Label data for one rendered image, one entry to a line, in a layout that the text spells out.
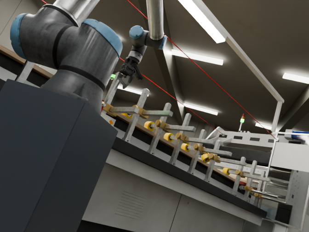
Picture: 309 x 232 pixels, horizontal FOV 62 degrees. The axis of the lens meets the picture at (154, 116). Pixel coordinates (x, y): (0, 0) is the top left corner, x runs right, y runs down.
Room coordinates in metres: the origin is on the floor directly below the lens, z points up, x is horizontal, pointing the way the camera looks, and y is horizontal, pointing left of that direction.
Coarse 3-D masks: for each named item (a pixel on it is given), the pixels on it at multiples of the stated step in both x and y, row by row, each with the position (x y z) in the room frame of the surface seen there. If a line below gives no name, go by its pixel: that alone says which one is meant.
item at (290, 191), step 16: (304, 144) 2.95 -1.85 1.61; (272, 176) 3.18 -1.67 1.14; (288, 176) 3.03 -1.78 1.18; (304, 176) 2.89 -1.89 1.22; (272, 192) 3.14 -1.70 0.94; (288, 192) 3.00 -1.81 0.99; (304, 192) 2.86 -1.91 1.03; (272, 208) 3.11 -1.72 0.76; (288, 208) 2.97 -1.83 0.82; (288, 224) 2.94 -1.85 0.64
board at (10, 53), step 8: (0, 48) 1.36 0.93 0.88; (8, 56) 1.43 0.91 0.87; (16, 56) 1.41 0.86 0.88; (40, 72) 1.51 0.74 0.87; (48, 72) 1.53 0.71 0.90; (128, 120) 1.94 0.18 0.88; (144, 128) 2.04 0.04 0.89; (152, 136) 2.15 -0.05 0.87; (168, 144) 2.23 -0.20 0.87; (184, 152) 2.37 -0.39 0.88; (200, 160) 2.52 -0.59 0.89; (216, 168) 2.69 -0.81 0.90; (224, 176) 2.83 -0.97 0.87
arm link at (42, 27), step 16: (64, 0) 0.77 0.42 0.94; (80, 0) 0.78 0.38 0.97; (96, 0) 0.84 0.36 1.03; (32, 16) 0.74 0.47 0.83; (48, 16) 0.73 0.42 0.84; (64, 16) 0.74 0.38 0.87; (80, 16) 0.80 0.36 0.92; (16, 32) 0.73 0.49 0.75; (32, 32) 0.72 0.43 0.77; (48, 32) 0.71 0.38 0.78; (16, 48) 0.77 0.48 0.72; (32, 48) 0.74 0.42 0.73; (48, 48) 0.72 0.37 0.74; (48, 64) 0.77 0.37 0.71
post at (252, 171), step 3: (252, 162) 2.86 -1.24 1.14; (255, 162) 2.83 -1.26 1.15; (252, 165) 2.85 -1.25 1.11; (255, 165) 2.84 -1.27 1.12; (252, 168) 2.84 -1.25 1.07; (255, 168) 2.85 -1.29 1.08; (252, 171) 2.84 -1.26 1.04; (252, 174) 2.83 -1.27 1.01; (249, 180) 2.84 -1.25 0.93; (249, 183) 2.84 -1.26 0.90; (246, 192) 2.84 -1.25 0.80; (249, 192) 2.85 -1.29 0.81; (246, 195) 2.83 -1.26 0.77; (243, 198) 2.86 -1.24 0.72; (246, 198) 2.84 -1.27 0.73
